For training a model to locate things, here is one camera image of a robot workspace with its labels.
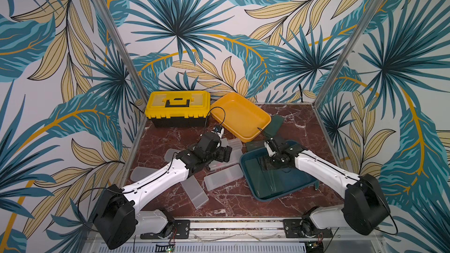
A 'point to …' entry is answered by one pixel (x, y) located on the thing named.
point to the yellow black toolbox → (176, 109)
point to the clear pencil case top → (234, 143)
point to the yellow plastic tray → (240, 116)
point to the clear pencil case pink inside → (235, 158)
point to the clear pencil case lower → (223, 177)
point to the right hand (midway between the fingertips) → (268, 162)
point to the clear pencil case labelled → (194, 191)
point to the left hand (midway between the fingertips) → (223, 149)
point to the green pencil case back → (275, 125)
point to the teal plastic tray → (286, 181)
